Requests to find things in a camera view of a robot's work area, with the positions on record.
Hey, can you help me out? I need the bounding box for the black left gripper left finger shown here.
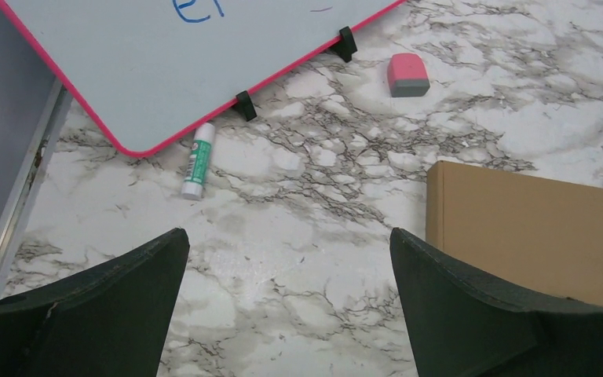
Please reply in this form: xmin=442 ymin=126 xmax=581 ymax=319
xmin=0 ymin=228 xmax=189 ymax=376

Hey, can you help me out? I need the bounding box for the pink framed whiteboard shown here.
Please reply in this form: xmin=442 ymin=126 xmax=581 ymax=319
xmin=0 ymin=0 xmax=396 ymax=157

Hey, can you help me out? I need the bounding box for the brown cardboard box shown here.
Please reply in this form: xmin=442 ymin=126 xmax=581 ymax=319
xmin=426 ymin=161 xmax=603 ymax=306

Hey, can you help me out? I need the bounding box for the green white glue stick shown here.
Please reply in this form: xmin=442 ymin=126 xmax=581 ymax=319
xmin=181 ymin=123 xmax=216 ymax=200

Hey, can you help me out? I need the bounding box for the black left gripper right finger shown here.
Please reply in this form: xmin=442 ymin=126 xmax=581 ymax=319
xmin=389 ymin=228 xmax=603 ymax=376

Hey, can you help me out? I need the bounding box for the pink whiteboard eraser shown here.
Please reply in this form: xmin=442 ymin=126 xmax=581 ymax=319
xmin=387 ymin=53 xmax=430 ymax=98

